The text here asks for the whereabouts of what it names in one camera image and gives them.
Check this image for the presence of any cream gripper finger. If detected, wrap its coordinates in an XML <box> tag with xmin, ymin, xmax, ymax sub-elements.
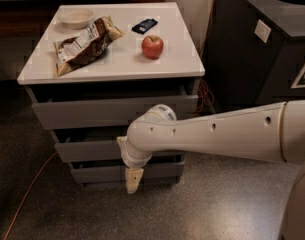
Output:
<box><xmin>117</xmin><ymin>136</ymin><xmax>127</xmax><ymax>151</ymax></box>
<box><xmin>125</xmin><ymin>168</ymin><xmax>144</xmax><ymax>194</ymax></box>

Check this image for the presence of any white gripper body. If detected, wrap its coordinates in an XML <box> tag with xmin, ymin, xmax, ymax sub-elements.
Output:
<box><xmin>121</xmin><ymin>139</ymin><xmax>152</xmax><ymax>168</ymax></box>

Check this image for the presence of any grey drawer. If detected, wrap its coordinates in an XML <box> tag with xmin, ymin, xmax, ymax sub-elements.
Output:
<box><xmin>54</xmin><ymin>123</ymin><xmax>191</xmax><ymax>163</ymax></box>
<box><xmin>32</xmin><ymin>86</ymin><xmax>197</xmax><ymax>130</ymax></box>
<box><xmin>71</xmin><ymin>153</ymin><xmax>184</xmax><ymax>184</ymax></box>

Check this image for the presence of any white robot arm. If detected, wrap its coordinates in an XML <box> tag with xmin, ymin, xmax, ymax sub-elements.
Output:
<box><xmin>117</xmin><ymin>100</ymin><xmax>305</xmax><ymax>240</ymax></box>

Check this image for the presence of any grey bottom drawer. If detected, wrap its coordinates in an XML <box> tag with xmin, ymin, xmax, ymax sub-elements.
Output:
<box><xmin>71</xmin><ymin>153</ymin><xmax>184</xmax><ymax>184</ymax></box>

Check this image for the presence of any grey top drawer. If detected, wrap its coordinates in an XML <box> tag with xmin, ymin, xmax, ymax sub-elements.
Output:
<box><xmin>32</xmin><ymin>86</ymin><xmax>197</xmax><ymax>130</ymax></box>

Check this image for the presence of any grey drawer cabinet white top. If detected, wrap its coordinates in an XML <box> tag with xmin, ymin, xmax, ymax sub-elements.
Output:
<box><xmin>18</xmin><ymin>3</ymin><xmax>205</xmax><ymax>188</ymax></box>

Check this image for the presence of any red apple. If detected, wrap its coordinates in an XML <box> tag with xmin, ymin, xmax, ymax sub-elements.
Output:
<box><xmin>141</xmin><ymin>35</ymin><xmax>164</xmax><ymax>59</ymax></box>

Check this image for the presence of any brown white snack bag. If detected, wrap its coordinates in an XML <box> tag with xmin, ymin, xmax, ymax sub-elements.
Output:
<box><xmin>55</xmin><ymin>16</ymin><xmax>124</xmax><ymax>76</ymax></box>

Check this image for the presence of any white bowl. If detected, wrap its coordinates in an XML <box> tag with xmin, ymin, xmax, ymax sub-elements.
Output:
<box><xmin>58</xmin><ymin>9</ymin><xmax>93</xmax><ymax>30</ymax></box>

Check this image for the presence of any dark wooden bench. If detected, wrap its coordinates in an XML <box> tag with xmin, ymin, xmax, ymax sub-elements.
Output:
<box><xmin>0</xmin><ymin>0</ymin><xmax>165</xmax><ymax>38</ymax></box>

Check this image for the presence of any black trash bin cabinet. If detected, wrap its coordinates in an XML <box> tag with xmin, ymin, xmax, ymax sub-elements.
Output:
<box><xmin>203</xmin><ymin>0</ymin><xmax>305</xmax><ymax>112</ymax></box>

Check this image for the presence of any white label on bin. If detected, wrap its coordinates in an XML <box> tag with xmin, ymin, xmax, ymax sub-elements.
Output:
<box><xmin>254</xmin><ymin>20</ymin><xmax>271</xmax><ymax>43</ymax></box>

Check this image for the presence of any orange extension cable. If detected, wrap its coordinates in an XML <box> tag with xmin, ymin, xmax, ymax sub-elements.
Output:
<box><xmin>1</xmin><ymin>0</ymin><xmax>226</xmax><ymax>240</ymax></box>

